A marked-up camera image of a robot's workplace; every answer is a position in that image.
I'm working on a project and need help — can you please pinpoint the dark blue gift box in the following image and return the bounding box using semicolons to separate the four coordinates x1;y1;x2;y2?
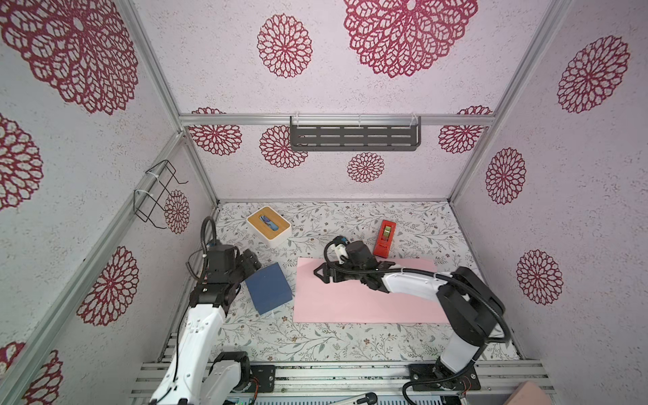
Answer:
246;263;293;315

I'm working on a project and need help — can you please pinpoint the pink wrapping paper sheet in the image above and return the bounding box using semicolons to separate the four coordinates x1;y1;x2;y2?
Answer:
293;258;449;324

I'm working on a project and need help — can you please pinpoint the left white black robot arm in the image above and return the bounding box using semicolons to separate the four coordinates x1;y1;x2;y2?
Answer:
150;244;261;404

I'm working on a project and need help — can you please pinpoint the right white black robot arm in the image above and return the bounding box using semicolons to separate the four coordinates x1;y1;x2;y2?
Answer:
313;236;511;384

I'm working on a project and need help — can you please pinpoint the white box with wooden lid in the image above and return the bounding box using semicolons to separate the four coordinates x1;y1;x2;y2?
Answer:
246;206;292;248

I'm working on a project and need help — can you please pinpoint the red tape dispenser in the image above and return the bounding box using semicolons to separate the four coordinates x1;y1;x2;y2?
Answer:
373;220;396;258

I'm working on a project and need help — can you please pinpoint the blue item on wooden lid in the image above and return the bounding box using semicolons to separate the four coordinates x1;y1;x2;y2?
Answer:
259;215;279;232

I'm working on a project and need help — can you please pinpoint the pink object bottom right corner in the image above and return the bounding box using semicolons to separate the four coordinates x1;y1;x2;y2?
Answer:
505;381;553;405

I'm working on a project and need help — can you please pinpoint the black wire wall rack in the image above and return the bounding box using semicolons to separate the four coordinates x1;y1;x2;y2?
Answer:
132;160;188;230

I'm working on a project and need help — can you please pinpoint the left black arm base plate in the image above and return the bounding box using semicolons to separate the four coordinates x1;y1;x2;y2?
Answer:
236;364;277;394

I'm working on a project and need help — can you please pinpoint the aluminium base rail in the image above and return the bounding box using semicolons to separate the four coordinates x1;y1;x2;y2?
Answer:
128;358;558;405

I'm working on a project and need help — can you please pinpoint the black knob handle front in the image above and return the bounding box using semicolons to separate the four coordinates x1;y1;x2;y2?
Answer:
329;393;378;405

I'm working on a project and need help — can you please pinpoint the grey slotted wall shelf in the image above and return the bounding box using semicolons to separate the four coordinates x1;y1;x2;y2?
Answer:
289;116;421;152

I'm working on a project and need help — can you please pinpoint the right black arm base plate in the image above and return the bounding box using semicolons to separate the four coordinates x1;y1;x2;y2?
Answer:
408;363;482;393

